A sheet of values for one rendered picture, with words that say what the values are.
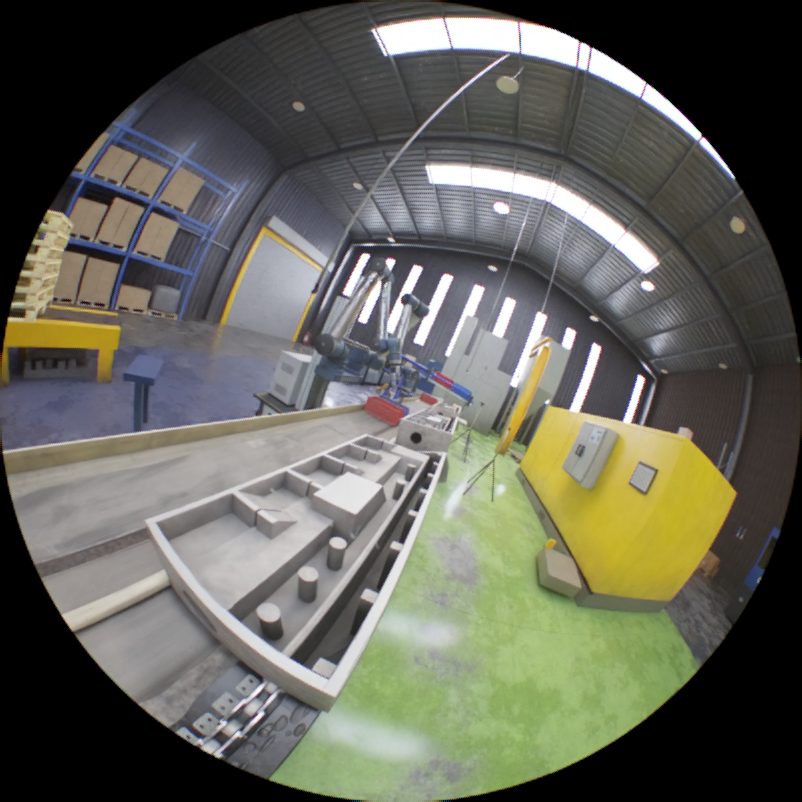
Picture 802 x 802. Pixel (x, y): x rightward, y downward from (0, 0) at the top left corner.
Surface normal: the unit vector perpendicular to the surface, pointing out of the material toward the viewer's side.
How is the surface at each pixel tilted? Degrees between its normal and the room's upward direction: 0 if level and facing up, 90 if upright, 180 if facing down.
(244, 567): 9
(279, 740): 0
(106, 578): 0
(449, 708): 0
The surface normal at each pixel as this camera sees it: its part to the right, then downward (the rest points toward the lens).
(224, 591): 0.25, -0.96
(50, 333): 0.88, 0.43
